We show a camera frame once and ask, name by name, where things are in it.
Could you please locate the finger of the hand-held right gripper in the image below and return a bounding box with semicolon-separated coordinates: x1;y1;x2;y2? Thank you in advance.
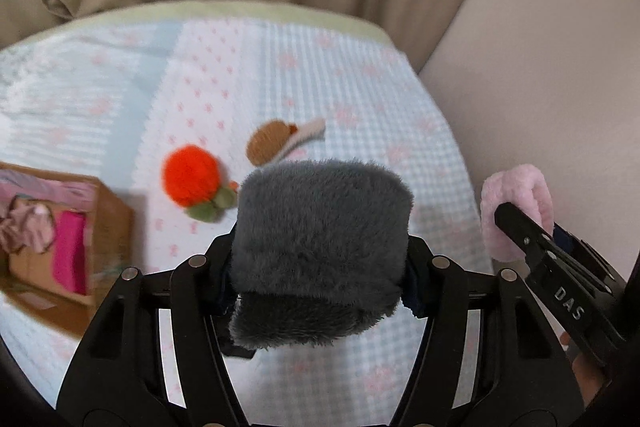
552;223;629;294
493;202;557;272

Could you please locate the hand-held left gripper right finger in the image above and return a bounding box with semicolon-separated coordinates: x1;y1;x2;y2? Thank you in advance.
386;234;587;427

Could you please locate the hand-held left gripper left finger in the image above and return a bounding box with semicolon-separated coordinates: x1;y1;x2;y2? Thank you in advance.
56;227;257;427

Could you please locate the pink fluffy scrunchie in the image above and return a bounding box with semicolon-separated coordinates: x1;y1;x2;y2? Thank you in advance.
480;163;555;261

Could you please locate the cardboard box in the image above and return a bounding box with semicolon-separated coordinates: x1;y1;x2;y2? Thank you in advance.
0;162;136;338

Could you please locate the grey plush cuff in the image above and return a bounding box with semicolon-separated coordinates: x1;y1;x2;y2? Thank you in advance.
227;158;416;360

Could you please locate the person's right hand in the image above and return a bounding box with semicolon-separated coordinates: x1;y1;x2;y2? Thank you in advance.
559;331;608;410

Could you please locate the orange pompom with green leaves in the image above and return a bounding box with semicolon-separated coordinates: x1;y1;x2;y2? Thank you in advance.
161;146;240;224

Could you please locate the brown plush toy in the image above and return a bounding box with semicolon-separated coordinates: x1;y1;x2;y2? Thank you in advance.
246;117;327;166

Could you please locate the magenta cloth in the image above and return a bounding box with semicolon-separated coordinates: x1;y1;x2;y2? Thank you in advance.
51;209;90;295

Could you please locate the pink striped cloth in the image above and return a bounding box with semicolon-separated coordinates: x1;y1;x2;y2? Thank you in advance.
0;169;97;212

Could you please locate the pale pink garment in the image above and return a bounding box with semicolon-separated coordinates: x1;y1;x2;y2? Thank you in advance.
0;199;57;255

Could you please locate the light green bed sheet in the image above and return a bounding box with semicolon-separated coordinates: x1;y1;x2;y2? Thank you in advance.
65;0;391;40

